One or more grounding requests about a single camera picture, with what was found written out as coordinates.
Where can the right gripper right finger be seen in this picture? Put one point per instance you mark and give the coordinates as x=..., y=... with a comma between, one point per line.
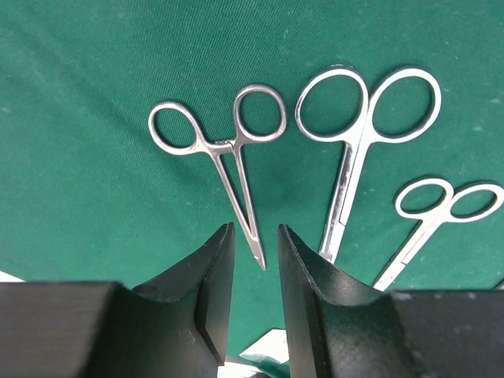
x=338, y=326

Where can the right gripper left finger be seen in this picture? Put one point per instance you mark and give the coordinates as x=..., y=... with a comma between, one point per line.
x=173, y=325

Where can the steel scissors medium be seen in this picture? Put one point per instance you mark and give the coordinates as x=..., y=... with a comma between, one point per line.
x=429, y=219

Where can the large steel surgical scissors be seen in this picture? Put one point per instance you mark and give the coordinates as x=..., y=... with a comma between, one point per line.
x=358, y=137

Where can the green surgical drape cloth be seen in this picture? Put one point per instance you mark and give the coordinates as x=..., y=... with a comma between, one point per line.
x=87, y=195

